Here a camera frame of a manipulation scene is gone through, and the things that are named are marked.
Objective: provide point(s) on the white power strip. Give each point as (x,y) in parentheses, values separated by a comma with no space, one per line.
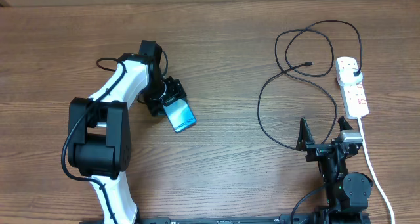
(354,97)

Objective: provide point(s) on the Samsung Galaxy smartphone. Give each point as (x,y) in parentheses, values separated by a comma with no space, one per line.
(180,115)

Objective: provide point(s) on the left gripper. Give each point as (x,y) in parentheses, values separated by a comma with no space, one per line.
(175,89)

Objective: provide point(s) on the white charger plug adapter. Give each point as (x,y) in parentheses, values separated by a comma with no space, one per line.
(348,77)

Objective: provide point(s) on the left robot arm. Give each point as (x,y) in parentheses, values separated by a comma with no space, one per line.
(97,149)

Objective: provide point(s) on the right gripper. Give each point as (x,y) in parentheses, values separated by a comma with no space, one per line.
(304,142)

